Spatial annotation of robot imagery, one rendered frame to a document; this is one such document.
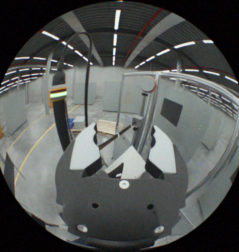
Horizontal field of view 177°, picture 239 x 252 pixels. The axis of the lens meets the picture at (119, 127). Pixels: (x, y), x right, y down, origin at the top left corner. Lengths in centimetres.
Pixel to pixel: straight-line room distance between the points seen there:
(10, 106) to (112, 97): 724
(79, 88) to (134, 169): 745
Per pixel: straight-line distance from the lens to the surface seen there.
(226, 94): 67
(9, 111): 642
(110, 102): 576
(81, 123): 333
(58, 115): 22
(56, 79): 21
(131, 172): 69
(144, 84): 79
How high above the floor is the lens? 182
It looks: 27 degrees down
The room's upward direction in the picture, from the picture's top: 8 degrees clockwise
